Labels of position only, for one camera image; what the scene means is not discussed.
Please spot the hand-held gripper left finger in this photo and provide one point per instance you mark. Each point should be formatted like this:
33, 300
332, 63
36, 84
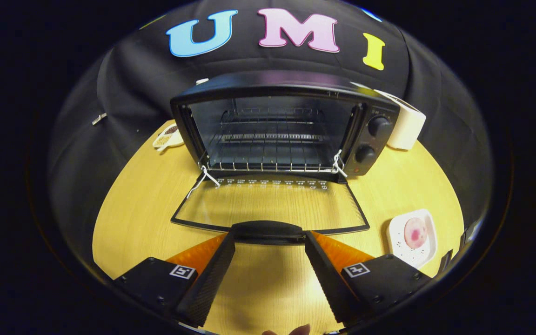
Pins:
212, 277

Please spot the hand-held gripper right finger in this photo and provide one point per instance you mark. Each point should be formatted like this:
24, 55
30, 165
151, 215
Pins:
328, 277

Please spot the white rectangular plate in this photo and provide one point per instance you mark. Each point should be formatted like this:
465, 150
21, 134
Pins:
396, 242

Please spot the pink meat slice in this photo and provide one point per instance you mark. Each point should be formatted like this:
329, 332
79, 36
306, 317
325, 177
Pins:
416, 232

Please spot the black toaster oven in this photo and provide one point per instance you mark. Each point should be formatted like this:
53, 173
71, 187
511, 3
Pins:
296, 81

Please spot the cream white toaster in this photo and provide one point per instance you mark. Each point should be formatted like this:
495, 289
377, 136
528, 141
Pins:
407, 128

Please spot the divided snack dish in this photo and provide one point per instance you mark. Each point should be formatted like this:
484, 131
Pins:
168, 138

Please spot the silver clip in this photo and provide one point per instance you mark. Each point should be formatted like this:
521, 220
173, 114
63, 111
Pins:
99, 118

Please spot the small white bottle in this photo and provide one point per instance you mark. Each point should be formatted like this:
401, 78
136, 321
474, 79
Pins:
202, 81

